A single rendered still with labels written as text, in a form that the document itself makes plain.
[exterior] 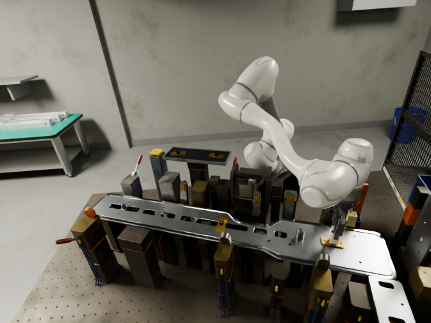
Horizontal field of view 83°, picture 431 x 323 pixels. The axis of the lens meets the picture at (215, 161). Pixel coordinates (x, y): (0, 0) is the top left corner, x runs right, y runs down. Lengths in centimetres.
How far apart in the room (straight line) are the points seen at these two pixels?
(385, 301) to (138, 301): 100
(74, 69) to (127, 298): 355
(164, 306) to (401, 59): 458
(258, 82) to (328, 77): 329
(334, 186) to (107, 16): 374
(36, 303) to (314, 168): 140
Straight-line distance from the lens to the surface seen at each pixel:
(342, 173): 78
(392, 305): 106
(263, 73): 116
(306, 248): 110
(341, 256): 111
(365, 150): 86
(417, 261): 118
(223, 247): 101
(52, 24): 436
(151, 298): 136
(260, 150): 160
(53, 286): 162
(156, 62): 397
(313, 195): 73
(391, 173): 163
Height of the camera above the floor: 182
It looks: 30 degrees down
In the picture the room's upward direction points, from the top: 4 degrees counter-clockwise
